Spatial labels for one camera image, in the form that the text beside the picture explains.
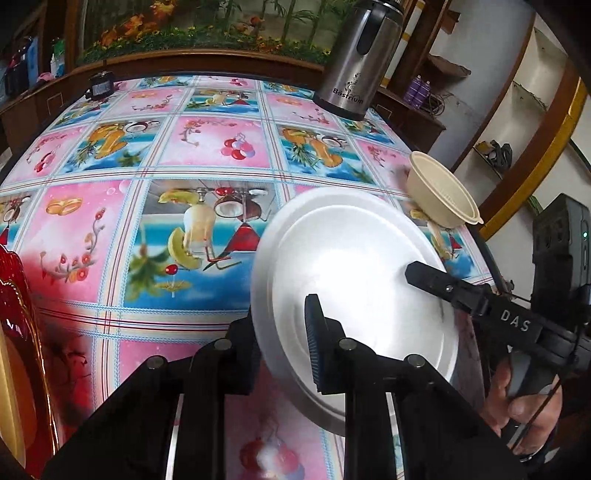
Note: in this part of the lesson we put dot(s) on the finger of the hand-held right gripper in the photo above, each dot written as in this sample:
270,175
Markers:
461,293

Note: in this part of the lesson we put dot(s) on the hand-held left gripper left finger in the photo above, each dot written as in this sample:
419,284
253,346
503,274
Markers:
240,353

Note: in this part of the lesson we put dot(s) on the black appliance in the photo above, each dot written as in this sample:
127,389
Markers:
18,76

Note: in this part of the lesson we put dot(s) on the pink cloth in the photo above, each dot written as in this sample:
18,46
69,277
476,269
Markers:
46,77

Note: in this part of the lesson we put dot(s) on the small black motor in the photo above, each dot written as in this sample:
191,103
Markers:
101,85

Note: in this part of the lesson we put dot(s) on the wooden shelf unit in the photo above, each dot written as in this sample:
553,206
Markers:
415,120

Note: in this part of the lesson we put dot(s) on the small beige plastic bowl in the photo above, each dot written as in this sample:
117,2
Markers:
436,194

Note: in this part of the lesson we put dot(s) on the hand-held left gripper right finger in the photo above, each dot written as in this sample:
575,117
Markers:
314,344

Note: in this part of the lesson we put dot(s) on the white foam plate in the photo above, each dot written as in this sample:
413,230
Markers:
355,277

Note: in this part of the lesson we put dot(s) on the black yellow tool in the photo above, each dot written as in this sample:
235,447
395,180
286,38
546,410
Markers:
496,157

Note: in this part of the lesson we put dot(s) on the stainless steel thermos jug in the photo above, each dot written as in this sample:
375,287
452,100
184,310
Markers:
355,60

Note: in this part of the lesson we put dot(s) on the flower and bamboo wall mural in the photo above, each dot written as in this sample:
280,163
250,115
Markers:
207,27

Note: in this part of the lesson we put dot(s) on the large red glass plate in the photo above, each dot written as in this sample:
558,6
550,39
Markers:
32,332

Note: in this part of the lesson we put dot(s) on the blue container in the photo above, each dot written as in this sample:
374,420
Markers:
32,62

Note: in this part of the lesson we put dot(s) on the green and white bottle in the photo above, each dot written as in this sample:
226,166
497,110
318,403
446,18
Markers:
57,57

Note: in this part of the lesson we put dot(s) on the purple bottle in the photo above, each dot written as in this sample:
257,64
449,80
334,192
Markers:
415,92
425,94

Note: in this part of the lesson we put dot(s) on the person's right hand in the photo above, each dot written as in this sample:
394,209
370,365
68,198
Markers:
531,410

